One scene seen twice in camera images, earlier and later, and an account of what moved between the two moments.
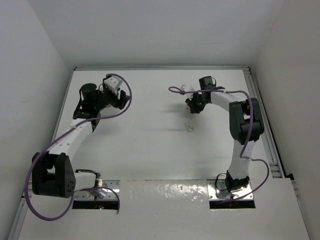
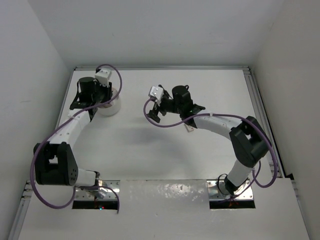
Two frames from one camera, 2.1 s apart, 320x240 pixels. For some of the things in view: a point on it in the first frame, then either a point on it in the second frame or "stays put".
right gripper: (193, 107) → (153, 113)
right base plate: (217, 190) stays put
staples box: (188, 127) stays put
